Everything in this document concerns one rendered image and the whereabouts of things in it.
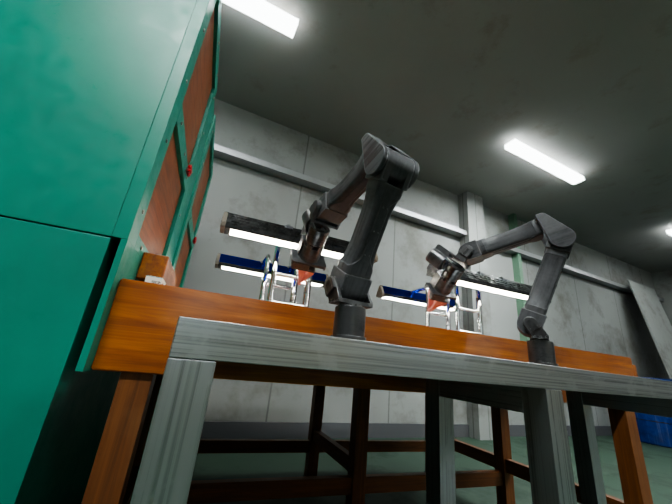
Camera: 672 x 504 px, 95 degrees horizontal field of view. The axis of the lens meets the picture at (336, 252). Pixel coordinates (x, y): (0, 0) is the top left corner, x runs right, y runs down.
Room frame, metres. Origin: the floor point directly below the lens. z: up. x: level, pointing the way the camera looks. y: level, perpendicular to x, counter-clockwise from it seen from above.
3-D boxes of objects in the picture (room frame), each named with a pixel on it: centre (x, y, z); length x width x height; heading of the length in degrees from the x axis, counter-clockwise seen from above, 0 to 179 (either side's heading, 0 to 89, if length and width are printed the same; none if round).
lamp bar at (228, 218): (1.13, 0.13, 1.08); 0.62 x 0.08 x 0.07; 111
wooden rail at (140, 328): (1.03, -0.37, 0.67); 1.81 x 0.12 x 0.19; 111
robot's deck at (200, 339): (0.97, -0.21, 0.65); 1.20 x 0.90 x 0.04; 114
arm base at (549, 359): (0.87, -0.59, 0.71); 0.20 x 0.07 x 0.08; 114
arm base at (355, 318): (0.62, -0.04, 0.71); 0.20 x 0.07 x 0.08; 114
